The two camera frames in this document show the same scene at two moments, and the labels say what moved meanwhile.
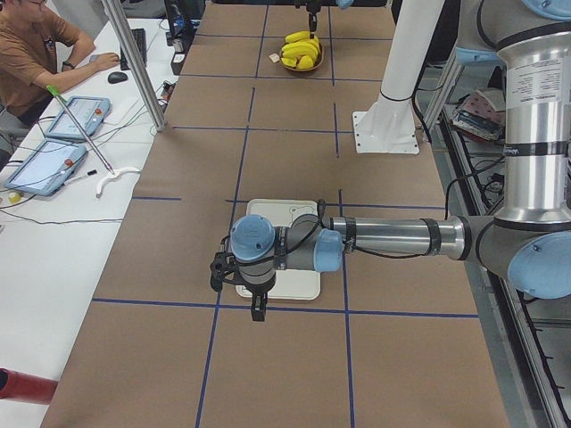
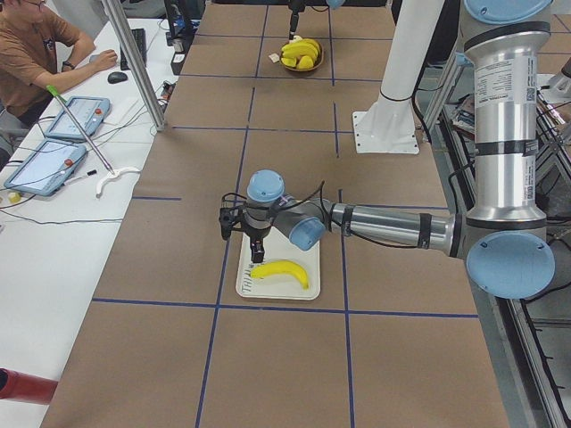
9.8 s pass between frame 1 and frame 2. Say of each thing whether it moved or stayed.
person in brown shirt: stayed
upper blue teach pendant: stayed
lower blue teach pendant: stayed
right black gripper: moved
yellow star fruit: stayed
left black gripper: moved
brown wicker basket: stayed
